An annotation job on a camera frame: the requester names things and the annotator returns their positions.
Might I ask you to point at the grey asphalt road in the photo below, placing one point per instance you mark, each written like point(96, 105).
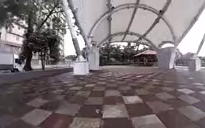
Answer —
point(20, 76)

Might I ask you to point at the row of dark trees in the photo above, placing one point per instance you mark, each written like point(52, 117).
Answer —
point(118, 53)

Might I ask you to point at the pale multi-storey building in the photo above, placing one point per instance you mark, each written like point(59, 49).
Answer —
point(8, 38)

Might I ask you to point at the large dark green tree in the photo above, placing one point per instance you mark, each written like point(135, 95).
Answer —
point(40, 30)

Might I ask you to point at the red and grey chequered paving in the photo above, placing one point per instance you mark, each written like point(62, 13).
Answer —
point(116, 96)

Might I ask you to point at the white canopy with arched frame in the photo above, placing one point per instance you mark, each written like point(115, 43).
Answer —
point(133, 16)

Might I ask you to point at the red-roofed pavilion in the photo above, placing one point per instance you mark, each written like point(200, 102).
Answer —
point(146, 56)

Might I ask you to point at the white truck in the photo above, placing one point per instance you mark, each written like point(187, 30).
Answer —
point(1, 61)

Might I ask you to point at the white concrete pillar base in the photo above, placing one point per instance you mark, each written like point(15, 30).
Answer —
point(194, 64)
point(81, 67)
point(166, 58)
point(93, 57)

